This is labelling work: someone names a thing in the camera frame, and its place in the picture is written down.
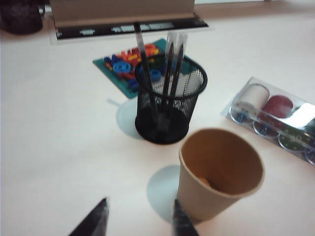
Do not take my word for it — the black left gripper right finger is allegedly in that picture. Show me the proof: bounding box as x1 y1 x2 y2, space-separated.
171 198 199 236

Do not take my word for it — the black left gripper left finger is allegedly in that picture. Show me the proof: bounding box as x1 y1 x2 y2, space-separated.
67 197 109 236

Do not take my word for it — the black gel pen clear barrel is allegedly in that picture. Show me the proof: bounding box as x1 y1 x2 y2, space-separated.
133 21 158 116

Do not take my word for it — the black mesh pen holder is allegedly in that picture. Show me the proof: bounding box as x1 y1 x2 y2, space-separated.
134 54 208 145

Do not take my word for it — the brown paper cup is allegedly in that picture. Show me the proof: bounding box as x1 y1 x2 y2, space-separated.
176 127 266 224

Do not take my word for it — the clear plastic poker chip case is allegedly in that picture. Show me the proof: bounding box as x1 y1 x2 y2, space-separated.
220 76 315 166

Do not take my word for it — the white poker chip stack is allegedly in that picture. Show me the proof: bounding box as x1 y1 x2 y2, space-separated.
237 83 270 110

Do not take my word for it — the red poker chip stack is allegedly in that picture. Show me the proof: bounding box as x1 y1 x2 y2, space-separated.
262 94 293 120

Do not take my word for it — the teal tray of toy numbers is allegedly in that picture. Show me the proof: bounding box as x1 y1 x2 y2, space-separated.
93 38 197 99

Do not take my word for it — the beige desk cable tray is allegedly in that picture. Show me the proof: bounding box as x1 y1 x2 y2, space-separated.
49 0 214 45

